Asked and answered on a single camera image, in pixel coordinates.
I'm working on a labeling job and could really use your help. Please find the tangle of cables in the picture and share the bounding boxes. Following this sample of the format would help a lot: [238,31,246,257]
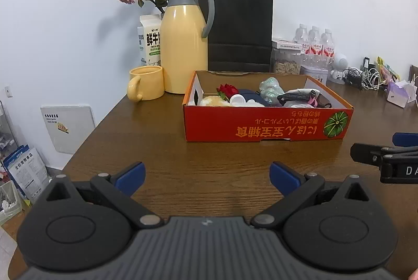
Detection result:
[344,67,382,91]

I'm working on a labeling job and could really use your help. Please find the purple tissue box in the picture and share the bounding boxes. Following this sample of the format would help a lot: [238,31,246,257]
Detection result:
[386,80,415,108]

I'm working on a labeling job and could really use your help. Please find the pale purple storage box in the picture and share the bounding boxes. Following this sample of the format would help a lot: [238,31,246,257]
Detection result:
[300,65,329,85]

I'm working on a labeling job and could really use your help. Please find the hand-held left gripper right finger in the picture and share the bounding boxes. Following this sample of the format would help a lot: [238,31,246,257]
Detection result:
[250,162,371,230]

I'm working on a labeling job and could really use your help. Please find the yellow plush toy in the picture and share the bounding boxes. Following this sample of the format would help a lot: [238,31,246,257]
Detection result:
[199,96,230,107]

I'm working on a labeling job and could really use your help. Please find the black paper bag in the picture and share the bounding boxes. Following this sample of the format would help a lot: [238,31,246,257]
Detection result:
[198,0,274,73]

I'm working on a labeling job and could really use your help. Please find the grey pouch with black strap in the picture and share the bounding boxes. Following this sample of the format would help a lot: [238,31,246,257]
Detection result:
[277,88,334,108]

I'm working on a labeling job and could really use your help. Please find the red artificial rose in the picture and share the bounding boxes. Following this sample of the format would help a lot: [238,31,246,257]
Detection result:
[216,83,240,102]

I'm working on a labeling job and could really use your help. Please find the white milk carton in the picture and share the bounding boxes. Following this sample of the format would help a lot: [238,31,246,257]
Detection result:
[138,14,163,67]

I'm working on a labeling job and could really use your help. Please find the clear food container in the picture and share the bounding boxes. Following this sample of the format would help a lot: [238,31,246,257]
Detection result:
[272,37,304,75]

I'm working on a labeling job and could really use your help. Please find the white wall panel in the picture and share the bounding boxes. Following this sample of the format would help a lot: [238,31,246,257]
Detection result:
[40,105,96,155]

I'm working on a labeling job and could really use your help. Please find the yellow mug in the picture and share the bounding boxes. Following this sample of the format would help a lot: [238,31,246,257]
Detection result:
[127,66,164,102]

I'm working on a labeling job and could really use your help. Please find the orange cardboard box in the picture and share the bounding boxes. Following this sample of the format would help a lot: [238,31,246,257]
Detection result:
[182,70,354,143]

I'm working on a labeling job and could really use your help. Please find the yellow thermos jug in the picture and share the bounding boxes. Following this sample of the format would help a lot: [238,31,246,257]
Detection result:
[160,0,215,94]

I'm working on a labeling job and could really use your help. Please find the navy blue cloth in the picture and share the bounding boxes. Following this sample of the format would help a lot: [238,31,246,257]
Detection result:
[238,89,266,106]

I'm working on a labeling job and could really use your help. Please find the white bin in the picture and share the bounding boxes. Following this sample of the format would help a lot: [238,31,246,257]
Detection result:
[0,180,23,226]

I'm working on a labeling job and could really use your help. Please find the yellow green packet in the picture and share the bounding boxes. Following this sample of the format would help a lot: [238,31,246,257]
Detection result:
[375,56,400,82]

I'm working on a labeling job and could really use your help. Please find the blue white bag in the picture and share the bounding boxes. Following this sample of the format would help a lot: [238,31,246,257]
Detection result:
[3,144,50,205]

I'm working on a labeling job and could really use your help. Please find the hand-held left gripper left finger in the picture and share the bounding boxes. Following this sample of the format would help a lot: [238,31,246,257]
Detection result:
[46,162,164,229]

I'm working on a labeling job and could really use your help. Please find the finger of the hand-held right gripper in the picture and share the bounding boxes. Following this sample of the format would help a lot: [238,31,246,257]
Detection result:
[350,143,418,166]
[392,132,418,147]

